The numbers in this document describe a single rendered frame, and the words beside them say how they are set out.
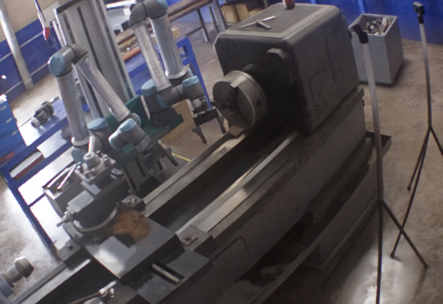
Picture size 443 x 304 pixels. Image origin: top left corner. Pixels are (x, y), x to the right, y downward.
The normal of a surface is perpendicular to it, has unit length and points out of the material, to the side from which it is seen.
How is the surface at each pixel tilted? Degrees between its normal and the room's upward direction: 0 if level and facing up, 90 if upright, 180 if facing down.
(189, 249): 0
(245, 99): 90
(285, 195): 90
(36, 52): 90
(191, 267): 0
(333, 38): 90
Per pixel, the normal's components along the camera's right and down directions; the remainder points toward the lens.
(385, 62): -0.61, 0.54
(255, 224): 0.68, 0.18
